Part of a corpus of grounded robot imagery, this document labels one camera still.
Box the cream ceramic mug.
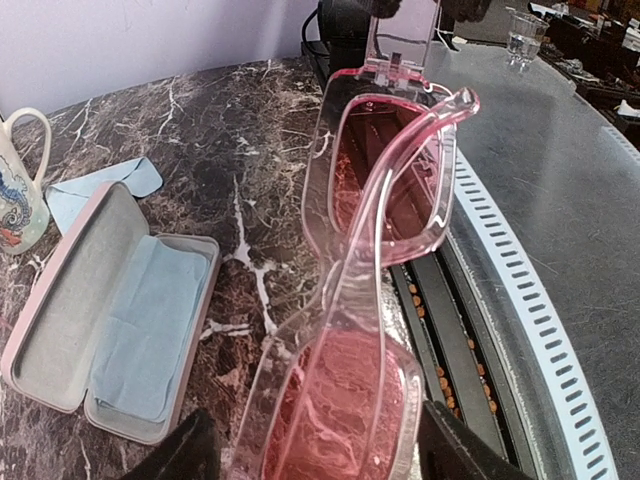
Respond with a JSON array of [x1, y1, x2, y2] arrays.
[[1, 107, 52, 255]]

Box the clear plastic cup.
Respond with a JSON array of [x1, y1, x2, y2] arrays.
[[506, 10, 549, 73]]

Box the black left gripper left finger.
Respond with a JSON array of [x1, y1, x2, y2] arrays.
[[121, 408, 220, 480]]

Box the light blue cloth near mug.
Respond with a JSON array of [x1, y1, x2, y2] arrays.
[[45, 157, 164, 234]]

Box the pink glasses case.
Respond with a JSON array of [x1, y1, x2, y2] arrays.
[[1, 182, 220, 445]]

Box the pink frame sunglasses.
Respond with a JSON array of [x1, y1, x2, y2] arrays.
[[227, 67, 480, 479]]

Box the white slotted cable duct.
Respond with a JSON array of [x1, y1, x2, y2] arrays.
[[449, 124, 640, 480]]

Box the light blue cleaning cloth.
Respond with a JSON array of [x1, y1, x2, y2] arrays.
[[90, 235, 210, 423]]

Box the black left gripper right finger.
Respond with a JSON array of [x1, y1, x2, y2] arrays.
[[418, 400, 530, 480]]

